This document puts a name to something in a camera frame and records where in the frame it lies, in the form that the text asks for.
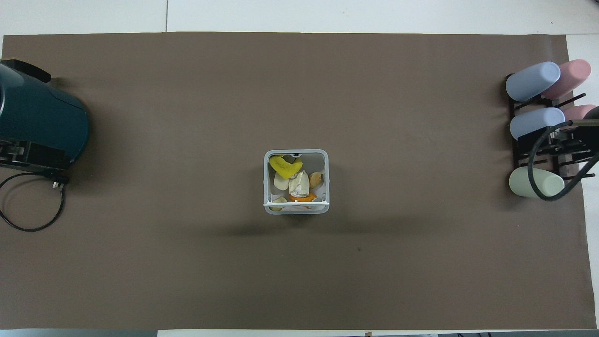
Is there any blue cup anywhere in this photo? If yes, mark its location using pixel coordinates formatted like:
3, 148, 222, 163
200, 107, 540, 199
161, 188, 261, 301
505, 61, 562, 103
509, 107, 566, 140

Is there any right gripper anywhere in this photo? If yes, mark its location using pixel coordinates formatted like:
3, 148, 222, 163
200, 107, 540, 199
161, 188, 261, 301
575, 106, 599, 157

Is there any grey trash bin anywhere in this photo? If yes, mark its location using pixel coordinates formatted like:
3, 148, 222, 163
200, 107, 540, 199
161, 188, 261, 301
263, 149, 330, 215

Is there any teal electric appliance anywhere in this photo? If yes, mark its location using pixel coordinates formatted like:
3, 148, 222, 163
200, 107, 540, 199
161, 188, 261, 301
0, 59, 91, 172

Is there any pale green cup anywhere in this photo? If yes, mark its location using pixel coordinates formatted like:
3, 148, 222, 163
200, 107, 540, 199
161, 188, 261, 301
508, 167, 566, 198

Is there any pink cup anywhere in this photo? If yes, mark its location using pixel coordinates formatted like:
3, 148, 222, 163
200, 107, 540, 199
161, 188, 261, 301
541, 59, 592, 100
561, 104, 598, 128

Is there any black power cable with plug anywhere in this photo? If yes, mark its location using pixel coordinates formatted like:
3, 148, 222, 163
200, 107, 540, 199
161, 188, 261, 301
0, 170, 70, 233

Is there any black cup rack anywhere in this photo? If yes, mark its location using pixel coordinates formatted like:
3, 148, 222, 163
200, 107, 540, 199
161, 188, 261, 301
505, 73, 598, 182

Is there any yellow crumpled trash piece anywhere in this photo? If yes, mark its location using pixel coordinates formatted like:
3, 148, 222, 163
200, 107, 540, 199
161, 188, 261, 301
269, 155, 304, 180

